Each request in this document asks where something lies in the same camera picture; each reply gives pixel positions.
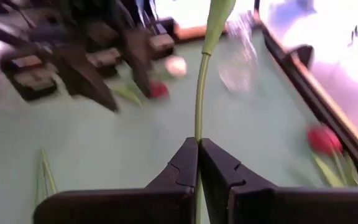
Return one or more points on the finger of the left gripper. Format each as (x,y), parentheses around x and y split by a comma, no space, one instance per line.
(140,62)
(85,81)

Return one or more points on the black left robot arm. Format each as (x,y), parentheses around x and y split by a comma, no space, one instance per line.
(104,7)

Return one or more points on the black table clamp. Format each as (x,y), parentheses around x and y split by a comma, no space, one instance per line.
(303,54)

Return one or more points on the black box brown lid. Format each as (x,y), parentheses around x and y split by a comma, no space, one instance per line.
(104,62)
(162,45)
(33,77)

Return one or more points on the white artificial tulip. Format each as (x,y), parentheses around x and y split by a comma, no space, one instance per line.
(176,66)

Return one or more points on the red artificial tulip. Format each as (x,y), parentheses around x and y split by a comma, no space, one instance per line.
(49,177)
(323,140)
(159,90)

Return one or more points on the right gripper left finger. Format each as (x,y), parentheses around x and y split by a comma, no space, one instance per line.
(172,199)

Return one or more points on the black and wood table rim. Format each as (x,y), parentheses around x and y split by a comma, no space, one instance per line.
(322,105)

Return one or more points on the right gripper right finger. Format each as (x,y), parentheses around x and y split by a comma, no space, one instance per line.
(228,193)

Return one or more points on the clear glass vase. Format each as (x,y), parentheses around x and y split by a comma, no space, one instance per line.
(238,71)

